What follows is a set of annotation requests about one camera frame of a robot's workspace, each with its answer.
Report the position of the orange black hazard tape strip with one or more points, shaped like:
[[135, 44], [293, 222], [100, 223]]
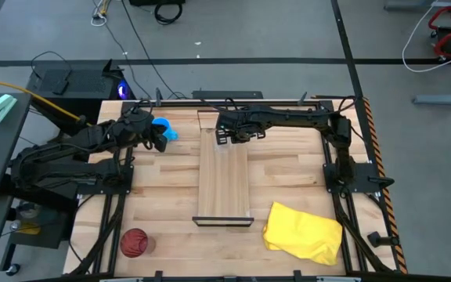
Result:
[[382, 184]]

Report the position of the yellow cloth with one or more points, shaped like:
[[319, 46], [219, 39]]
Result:
[[304, 233]]

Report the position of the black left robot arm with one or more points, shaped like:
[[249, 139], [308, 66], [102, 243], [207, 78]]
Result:
[[73, 141]]

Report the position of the grey tape roll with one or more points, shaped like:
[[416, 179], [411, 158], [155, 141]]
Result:
[[28, 210]]

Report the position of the mint green stapler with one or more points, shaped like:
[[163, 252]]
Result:
[[0, 107]]

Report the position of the small black device on tower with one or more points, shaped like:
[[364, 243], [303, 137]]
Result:
[[60, 87]]

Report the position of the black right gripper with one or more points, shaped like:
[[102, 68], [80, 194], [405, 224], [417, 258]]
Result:
[[241, 123]]

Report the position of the black metal table frame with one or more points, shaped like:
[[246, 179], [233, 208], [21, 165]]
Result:
[[104, 235]]

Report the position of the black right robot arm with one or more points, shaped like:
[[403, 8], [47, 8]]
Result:
[[296, 115]]

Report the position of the black computer tower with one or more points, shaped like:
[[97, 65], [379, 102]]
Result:
[[84, 84]]

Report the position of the black bar behind table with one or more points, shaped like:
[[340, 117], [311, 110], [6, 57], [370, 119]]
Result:
[[227, 95]]

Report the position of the black low cart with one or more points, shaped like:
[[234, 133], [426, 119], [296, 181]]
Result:
[[45, 231]]

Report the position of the grey desk foot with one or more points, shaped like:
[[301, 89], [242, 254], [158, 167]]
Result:
[[444, 99]]

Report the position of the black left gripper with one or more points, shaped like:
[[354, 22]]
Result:
[[141, 125]]

